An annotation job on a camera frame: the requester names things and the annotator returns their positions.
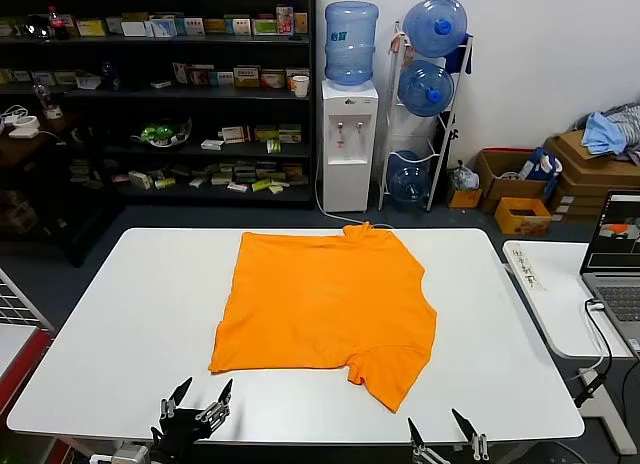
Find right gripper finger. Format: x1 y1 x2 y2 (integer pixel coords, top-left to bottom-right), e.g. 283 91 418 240
407 417 447 464
451 408 490 460

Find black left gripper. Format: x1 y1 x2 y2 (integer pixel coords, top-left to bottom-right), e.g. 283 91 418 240
149 376 234 461

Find orange t-shirt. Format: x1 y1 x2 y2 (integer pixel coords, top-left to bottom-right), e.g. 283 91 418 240
207 222 439 414

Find white side table leg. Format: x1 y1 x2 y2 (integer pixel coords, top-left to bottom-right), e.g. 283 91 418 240
579 368 639 455

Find labelled white power strip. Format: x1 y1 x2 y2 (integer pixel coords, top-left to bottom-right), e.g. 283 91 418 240
510 243 546 293

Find grey laptop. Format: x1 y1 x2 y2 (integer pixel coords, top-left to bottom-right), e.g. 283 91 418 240
579 189 640 358

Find yellow storage crate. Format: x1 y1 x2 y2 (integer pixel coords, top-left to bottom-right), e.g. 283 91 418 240
494 197 553 235

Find small yellow box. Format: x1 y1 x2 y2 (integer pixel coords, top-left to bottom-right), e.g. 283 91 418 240
448 186 484 209

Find open cardboard box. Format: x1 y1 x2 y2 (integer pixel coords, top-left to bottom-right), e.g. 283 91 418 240
474 147 551 215

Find white metal jug rack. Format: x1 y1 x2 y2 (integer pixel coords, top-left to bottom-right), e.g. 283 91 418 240
378 19 475 214

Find grey plastic bag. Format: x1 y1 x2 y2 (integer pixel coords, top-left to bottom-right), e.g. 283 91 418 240
452 164 480 191

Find white water dispenser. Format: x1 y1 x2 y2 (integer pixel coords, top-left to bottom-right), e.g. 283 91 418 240
320 78 380 214

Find green white patterned bowl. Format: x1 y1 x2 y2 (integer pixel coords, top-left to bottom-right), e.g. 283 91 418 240
130 114 194 149

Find black shelf unit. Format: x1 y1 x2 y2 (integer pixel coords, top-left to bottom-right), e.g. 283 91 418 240
0 0 317 210

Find blue white bag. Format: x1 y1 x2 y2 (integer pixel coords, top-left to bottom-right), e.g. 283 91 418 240
519 146 564 195

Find stacked brown cardboard boxes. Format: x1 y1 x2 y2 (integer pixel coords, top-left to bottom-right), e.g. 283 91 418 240
543 128 640 220

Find brown wooden table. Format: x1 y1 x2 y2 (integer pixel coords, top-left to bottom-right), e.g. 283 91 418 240
0 111 84 195

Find white round device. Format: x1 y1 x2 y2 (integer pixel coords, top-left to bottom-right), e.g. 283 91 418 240
9 114 41 139

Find light blue cloth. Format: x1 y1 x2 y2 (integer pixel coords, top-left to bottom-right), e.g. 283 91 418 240
581 111 629 156

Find orange yellow carton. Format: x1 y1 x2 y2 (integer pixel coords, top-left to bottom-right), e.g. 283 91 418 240
234 65 262 89

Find dark blue bottle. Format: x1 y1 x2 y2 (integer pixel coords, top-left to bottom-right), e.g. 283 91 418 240
101 61 121 91

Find clear plastic bottle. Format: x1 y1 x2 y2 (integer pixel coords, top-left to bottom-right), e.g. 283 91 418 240
33 82 54 116

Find grey striped cloth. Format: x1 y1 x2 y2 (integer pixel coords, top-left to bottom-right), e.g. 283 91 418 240
602 102 640 165

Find blue white carton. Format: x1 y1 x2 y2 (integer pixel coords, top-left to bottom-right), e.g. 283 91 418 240
147 16 178 38

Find dark blue cloth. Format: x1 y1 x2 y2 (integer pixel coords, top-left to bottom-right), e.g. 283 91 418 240
444 32 474 76

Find labelled blue water jug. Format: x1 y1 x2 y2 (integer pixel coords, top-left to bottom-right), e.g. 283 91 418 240
324 1 380 88

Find yellow green flat carton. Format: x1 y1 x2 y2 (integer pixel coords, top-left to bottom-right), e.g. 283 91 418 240
74 17 108 37

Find colourful tall carton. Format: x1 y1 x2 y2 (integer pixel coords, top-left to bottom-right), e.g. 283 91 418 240
276 4 296 35

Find cola bottle red cap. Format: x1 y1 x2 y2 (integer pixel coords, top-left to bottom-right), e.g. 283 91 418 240
47 5 71 40

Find pink beige rag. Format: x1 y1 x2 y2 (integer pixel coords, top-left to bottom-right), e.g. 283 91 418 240
389 26 416 68

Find shiny silver kettle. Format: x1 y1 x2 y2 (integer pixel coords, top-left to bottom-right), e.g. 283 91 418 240
24 13 54 39

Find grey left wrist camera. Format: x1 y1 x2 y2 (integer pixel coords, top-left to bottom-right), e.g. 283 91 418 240
110 444 151 464

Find black cable with clamp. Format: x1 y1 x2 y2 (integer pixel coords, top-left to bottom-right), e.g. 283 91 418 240
573 297 640 435

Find white laptop cable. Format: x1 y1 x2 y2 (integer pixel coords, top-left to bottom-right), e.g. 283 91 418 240
582 297 615 380

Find white wire rack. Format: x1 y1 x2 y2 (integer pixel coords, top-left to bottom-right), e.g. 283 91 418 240
0 266 56 335

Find white dispenser power cable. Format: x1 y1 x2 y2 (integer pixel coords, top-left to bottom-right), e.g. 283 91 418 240
314 151 395 231

